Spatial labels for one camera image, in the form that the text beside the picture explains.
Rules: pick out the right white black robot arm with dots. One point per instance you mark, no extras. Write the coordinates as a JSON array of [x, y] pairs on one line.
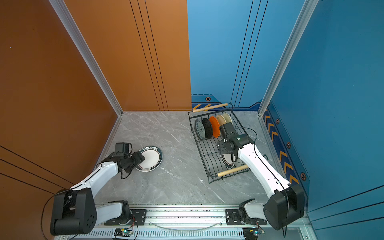
[[286, 202]]

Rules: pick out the beige small plate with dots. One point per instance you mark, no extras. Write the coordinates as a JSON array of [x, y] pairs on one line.
[[221, 120]]

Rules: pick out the orange small plate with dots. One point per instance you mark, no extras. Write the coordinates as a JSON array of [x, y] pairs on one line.
[[215, 126]]

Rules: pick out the far wooden rack handle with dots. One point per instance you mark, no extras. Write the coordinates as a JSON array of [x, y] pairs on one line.
[[195, 110]]

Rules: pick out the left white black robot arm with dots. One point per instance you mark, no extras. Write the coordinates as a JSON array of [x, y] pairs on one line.
[[75, 211]]

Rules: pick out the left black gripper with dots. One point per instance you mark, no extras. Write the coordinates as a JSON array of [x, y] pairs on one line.
[[139, 158]]

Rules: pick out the black small plate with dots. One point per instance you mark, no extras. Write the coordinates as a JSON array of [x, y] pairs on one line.
[[208, 128]]

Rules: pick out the aluminium front rail frame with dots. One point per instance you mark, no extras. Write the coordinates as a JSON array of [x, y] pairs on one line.
[[194, 222]]

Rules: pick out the green circuit board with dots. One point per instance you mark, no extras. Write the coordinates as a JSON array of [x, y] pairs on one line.
[[252, 233], [123, 233]]

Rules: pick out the near wooden rack handle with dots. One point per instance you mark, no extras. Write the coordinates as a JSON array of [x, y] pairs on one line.
[[228, 172]]

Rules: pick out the grey-green patterned small plate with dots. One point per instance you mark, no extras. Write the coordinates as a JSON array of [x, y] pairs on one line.
[[200, 130]]

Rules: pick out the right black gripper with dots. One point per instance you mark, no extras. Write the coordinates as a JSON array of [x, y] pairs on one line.
[[220, 144]]

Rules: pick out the white plate grey pattern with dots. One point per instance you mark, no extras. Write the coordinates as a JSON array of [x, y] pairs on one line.
[[238, 163]]

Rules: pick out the right green circuit board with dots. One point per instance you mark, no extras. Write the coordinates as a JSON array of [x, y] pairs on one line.
[[252, 233]]

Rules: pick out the white plate green rim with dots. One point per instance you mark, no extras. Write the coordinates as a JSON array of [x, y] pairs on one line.
[[228, 160]]

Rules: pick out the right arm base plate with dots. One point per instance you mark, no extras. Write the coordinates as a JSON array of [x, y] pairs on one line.
[[239, 217]]

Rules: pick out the black wire dish rack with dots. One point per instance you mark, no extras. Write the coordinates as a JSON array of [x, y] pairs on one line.
[[218, 160]]

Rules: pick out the cream small plate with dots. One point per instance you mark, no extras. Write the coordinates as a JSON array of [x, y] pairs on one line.
[[227, 117]]

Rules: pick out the wooden rack handle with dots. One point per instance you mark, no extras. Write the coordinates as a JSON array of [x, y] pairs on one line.
[[195, 110], [228, 172]]

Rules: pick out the left green circuit board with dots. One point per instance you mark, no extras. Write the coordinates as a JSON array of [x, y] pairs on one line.
[[123, 233]]

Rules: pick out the white plate dark rim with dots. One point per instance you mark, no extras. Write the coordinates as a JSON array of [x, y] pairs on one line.
[[153, 158]]

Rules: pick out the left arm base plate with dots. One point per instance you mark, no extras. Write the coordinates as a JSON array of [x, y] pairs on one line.
[[135, 217]]

